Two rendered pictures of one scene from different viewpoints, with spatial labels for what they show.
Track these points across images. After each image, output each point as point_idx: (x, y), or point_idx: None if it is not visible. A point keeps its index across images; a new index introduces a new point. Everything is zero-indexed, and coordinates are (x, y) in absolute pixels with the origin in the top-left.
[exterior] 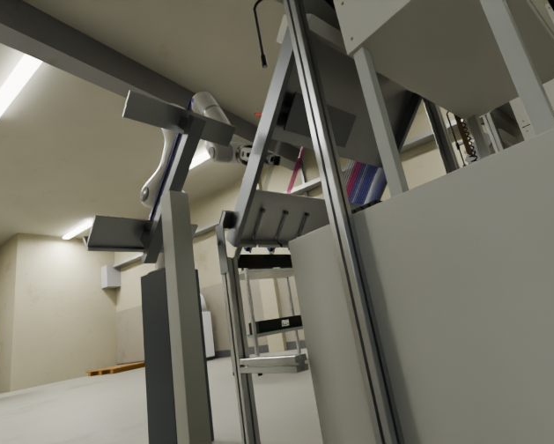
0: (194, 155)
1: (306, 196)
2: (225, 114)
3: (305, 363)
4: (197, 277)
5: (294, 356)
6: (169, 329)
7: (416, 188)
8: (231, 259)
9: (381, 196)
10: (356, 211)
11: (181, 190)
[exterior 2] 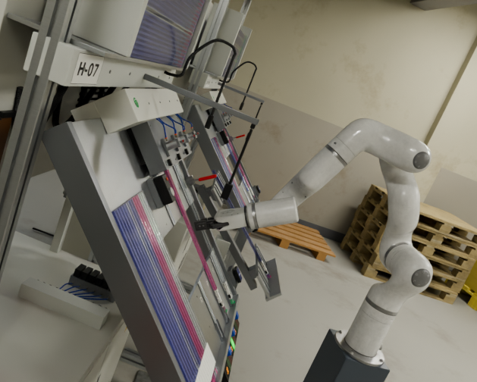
0: (208, 211)
1: (197, 279)
2: (316, 158)
3: (122, 357)
4: (340, 365)
5: (126, 346)
6: (302, 381)
7: (45, 243)
8: None
9: (131, 335)
10: (99, 273)
11: (408, 258)
